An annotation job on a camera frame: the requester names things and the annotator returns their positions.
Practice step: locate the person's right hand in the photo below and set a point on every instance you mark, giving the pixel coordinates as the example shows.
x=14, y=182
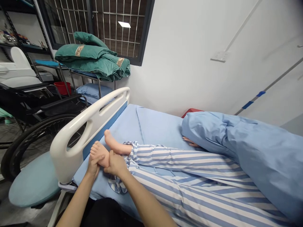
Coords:
x=117, y=165

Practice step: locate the person's left hand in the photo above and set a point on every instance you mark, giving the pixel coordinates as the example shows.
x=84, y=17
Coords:
x=92, y=168

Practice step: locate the person's left fingers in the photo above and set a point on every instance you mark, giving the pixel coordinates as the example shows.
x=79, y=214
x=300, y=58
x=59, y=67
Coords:
x=97, y=159

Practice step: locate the doll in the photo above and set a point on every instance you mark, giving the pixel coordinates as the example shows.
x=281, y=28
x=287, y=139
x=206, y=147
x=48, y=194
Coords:
x=189, y=179

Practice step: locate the person's body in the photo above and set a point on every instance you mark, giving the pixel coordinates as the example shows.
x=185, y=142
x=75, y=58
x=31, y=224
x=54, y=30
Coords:
x=106, y=212

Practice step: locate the hospital bed with blue sheet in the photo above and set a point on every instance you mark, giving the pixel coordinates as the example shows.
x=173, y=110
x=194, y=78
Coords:
x=146, y=123

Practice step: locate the round light blue cushion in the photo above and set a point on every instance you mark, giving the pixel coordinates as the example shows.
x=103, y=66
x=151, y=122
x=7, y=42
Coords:
x=35, y=182

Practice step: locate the blue pillow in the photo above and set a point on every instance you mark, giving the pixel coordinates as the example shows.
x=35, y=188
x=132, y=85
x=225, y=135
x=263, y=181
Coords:
x=92, y=91

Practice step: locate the black wheelchair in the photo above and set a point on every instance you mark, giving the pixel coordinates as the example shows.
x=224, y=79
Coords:
x=35, y=118

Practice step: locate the red bucket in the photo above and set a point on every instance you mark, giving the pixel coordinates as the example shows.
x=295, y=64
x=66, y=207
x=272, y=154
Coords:
x=62, y=87

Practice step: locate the metal trolley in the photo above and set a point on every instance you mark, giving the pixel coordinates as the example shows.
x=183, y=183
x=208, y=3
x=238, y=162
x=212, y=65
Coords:
x=82, y=78

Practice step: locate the folded green quilt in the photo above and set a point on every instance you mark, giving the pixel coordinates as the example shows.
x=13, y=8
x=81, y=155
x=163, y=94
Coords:
x=94, y=59

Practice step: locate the green plastic stool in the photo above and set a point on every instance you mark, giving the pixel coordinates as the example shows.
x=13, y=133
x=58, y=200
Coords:
x=6, y=117

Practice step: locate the red box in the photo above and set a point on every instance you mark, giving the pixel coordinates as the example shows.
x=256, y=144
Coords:
x=192, y=112

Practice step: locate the white commode chair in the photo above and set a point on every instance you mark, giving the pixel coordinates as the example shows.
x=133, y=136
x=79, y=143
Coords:
x=17, y=68

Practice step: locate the barred window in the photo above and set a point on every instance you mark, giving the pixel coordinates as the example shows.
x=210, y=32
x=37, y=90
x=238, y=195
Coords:
x=99, y=26

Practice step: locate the black metal shelf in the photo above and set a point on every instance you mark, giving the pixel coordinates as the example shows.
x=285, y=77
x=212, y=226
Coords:
x=21, y=35

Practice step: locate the light blue duvet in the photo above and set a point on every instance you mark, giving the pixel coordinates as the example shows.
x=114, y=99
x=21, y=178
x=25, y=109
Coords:
x=248, y=146

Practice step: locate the metal pole with blue tape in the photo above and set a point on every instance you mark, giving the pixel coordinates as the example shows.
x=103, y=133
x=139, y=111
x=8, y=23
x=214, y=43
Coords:
x=269, y=87

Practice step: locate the white wall socket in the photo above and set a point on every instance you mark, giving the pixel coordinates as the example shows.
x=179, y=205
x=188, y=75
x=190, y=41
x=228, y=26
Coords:
x=220, y=56

